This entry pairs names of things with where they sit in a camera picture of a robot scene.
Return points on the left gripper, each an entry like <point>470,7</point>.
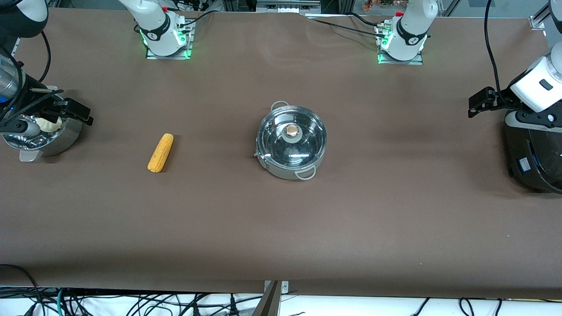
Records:
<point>502,99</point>

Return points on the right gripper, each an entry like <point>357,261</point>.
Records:
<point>30,100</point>

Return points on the yellow corn cob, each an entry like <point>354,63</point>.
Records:
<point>160,152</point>

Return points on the glass pot lid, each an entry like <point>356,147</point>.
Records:
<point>307,149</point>

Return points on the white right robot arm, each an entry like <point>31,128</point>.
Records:
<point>158,30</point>

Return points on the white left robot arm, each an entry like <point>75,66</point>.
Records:
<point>410,30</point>

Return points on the steel steamer pot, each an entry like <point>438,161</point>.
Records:
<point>66,138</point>

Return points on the stainless steel pot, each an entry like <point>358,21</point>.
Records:
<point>285,174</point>

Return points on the white steamed bun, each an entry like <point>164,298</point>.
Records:
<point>49,124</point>

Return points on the black rice cooker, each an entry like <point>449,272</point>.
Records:
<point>535,158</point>

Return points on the orange artificial plant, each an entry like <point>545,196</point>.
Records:
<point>382,4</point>

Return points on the grey metal box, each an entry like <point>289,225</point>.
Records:
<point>287,6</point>

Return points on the brown table cover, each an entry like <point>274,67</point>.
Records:
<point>281,228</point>

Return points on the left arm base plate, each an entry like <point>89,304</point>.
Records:
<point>419,61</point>

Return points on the aluminium frame profile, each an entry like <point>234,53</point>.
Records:
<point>539,17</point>

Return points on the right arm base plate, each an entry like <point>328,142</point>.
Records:
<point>191,48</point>

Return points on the metal corner bracket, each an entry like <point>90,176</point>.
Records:
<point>284,287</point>

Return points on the dark frame beam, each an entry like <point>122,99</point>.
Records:
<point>268,305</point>

